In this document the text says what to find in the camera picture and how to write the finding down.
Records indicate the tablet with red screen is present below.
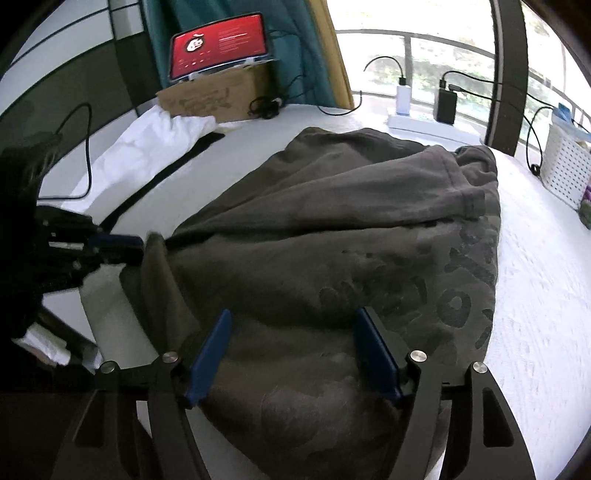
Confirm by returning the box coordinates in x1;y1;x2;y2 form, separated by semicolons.
167;11;278;86

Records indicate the white charger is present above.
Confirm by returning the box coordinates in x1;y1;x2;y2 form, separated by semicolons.
395;78;411;116

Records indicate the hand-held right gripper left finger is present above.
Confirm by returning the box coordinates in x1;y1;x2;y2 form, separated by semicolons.
51;308;233;480

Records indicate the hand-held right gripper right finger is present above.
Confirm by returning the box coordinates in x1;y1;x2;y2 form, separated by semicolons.
353;306;536;480

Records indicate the teal curtain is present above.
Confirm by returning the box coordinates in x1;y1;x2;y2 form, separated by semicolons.
141;0;335;109

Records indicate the black strap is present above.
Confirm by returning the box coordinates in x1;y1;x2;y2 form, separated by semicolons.
99;131;226;232

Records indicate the black charger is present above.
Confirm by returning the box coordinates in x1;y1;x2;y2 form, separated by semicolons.
435;88;458;125

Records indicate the white cloth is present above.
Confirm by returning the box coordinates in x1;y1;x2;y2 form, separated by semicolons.
74;105;220;217

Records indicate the thick black cable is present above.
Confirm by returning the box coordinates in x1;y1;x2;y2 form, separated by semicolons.
37;102;94;201

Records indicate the long black cable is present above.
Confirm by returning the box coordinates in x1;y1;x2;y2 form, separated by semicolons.
441;69;591;132

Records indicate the black tablet charging cable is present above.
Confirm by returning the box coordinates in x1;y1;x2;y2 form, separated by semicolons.
249;30;408;120

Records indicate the yellow curtain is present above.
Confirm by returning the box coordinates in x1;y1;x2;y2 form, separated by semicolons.
309;0;354;109

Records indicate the blue plastic bag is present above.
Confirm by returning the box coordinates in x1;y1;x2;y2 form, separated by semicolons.
551;102;591;139

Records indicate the white power strip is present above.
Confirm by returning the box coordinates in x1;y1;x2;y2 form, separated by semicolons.
387;111;485;139

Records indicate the balcony railing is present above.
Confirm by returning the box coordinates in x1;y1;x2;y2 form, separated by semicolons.
335;28;591;112

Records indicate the brown cardboard box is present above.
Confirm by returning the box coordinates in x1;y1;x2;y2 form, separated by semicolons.
156;62;273;124

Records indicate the dark olive t-shirt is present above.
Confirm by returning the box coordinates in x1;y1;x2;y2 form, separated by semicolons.
119;126;504;480

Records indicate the black cable with plug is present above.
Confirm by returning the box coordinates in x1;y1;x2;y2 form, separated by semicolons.
448;83;557;177

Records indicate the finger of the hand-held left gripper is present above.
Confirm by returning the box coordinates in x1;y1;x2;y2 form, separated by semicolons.
76;251;143;274
85;233;145;252

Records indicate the white plastic basket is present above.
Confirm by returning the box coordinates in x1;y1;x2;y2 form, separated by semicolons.
540;122;591;210

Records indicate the dark window pillar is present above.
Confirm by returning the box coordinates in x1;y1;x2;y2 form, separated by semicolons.
482;0;529;155

